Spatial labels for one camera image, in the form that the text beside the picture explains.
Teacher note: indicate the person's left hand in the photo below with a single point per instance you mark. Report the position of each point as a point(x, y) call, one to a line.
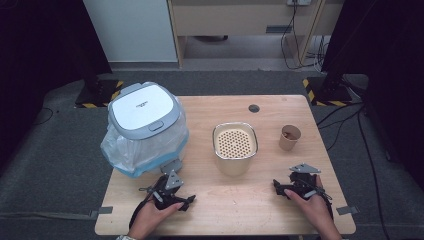
point(148, 216)

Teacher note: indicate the grey table grommet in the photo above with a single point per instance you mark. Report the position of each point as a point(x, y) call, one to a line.
point(254, 108)

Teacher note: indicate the black curtain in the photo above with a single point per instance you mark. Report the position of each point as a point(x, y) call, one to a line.
point(383, 50)
point(43, 50)

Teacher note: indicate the brown paper cup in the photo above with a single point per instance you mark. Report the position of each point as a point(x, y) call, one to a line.
point(287, 142)

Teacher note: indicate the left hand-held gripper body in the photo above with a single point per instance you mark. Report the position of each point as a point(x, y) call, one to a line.
point(168, 195)

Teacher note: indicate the grey tape strip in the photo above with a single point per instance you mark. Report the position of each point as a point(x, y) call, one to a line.
point(347, 210)
point(101, 211)

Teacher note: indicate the stand base with hazard tape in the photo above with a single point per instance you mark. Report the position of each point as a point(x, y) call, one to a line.
point(328, 95)
point(100, 95)

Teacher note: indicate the clear plastic bin liner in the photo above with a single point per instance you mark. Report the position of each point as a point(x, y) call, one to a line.
point(133, 153)

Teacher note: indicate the large brown food scrap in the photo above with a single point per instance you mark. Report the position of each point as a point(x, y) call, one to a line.
point(289, 135)

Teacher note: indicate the dark round object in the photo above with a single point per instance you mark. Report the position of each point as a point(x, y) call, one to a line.
point(211, 38)

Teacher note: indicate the person's right hand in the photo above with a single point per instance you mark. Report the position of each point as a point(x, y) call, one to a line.
point(316, 210)

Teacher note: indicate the grey white pedal trash can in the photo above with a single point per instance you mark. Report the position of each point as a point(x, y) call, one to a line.
point(141, 106)

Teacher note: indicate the beige strainer container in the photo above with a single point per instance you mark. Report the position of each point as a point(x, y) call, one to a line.
point(235, 143)

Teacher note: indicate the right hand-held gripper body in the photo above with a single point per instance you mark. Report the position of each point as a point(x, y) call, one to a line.
point(303, 181)

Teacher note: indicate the white cabinet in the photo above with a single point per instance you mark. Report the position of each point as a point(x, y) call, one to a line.
point(133, 30)

